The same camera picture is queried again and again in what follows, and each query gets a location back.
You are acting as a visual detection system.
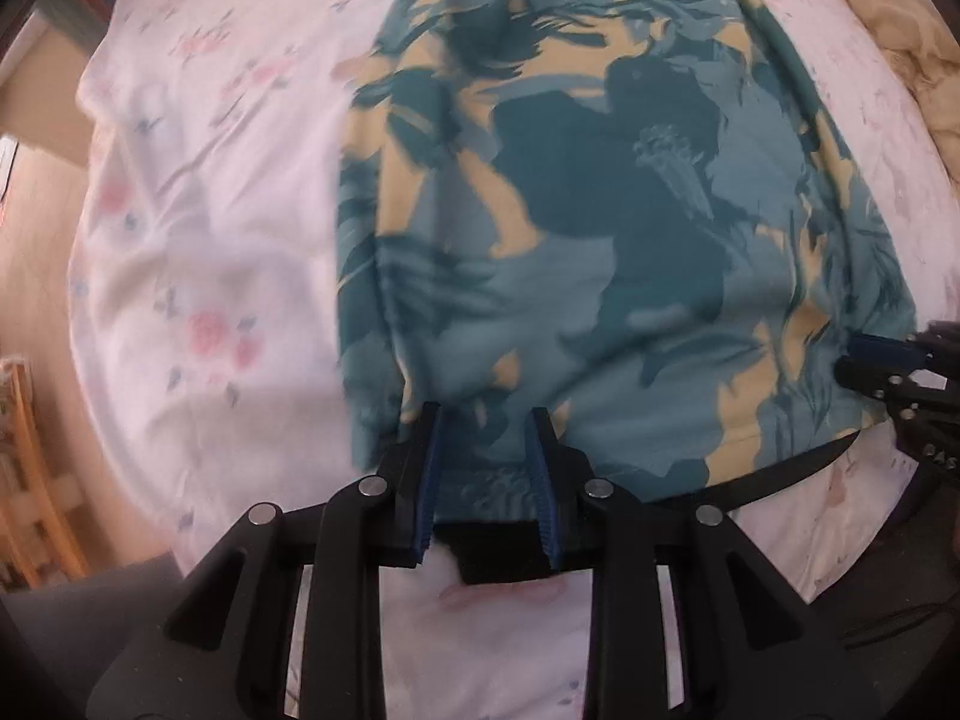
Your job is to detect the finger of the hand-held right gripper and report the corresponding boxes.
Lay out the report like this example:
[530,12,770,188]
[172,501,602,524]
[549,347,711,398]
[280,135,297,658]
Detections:
[847,334,922,374]
[833,357,905,400]

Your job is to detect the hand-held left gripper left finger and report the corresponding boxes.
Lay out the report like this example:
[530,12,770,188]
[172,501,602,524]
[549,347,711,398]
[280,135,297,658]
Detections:
[86,402,445,720]

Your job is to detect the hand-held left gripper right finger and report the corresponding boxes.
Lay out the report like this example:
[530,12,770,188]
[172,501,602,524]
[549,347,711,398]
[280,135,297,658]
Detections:
[524,406,883,720]

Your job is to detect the teal floral print pants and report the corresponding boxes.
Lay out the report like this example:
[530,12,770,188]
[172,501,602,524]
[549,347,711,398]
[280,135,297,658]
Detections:
[330,0,922,587]

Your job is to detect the yellow printed blanket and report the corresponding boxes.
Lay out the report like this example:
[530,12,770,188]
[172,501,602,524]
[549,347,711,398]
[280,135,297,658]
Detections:
[784,0,960,185]

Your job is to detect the white floral bed sheet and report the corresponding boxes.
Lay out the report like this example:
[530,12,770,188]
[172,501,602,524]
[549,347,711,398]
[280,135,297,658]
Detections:
[66,0,960,720]

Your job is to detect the wooden slatted furniture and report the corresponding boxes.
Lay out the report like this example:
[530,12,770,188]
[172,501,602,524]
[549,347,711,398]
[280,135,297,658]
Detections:
[0,356,92,592]

